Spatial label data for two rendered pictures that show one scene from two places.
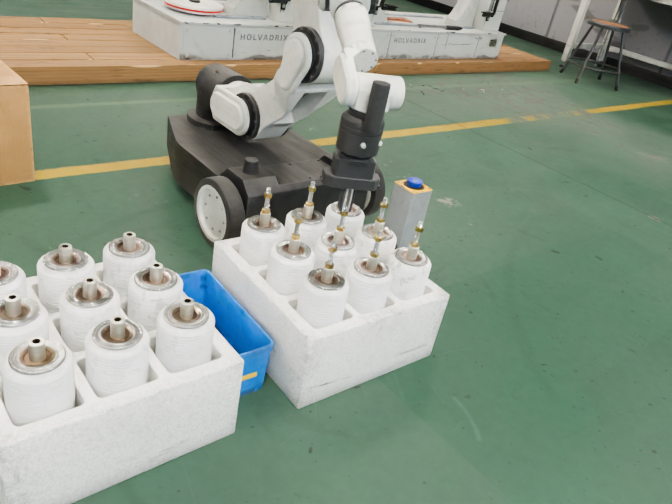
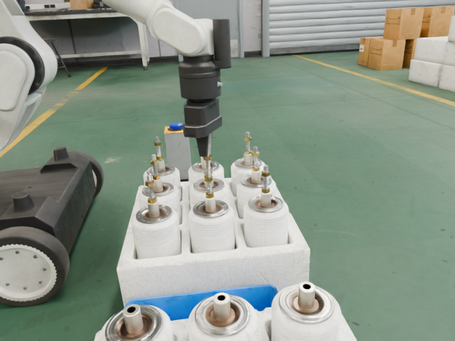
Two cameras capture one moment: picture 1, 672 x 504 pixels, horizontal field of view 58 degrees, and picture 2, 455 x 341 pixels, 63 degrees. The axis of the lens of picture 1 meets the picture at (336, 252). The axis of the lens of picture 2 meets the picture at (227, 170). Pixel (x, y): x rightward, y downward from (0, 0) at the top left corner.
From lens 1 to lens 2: 0.92 m
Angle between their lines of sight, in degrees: 47
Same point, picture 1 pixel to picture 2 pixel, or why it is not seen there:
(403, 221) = (187, 157)
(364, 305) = not seen: hidden behind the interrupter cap
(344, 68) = (183, 18)
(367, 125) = (225, 61)
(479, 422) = (340, 229)
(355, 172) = (212, 114)
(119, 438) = not seen: outside the picture
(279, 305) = (252, 254)
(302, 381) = not seen: hidden behind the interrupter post
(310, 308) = (279, 232)
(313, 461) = (368, 326)
